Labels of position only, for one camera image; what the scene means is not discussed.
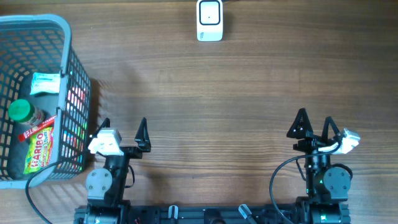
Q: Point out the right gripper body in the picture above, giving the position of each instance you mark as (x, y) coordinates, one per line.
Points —
(312, 144)

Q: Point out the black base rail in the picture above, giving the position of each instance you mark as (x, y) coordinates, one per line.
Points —
(162, 215)

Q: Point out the teal tissue packet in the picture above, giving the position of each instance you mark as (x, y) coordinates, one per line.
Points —
(45, 83)

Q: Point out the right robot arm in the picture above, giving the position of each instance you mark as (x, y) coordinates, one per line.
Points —
(327, 184)

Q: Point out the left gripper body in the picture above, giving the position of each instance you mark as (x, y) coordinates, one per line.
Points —
(134, 153)

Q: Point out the green lid jar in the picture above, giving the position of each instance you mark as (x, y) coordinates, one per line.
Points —
(24, 112)

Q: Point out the green Haribo candy bag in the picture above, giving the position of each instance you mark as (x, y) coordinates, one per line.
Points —
(40, 151)

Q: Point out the red stick sachet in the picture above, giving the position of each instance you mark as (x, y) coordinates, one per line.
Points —
(34, 130)

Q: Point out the grey plastic shopping basket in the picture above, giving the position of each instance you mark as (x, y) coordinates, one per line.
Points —
(42, 43)

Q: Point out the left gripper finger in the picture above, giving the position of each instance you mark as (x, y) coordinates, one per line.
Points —
(142, 136)
(105, 124)

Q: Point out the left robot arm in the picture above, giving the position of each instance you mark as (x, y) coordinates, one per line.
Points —
(106, 185)

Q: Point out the white barcode scanner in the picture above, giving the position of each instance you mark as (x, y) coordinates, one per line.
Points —
(209, 14)

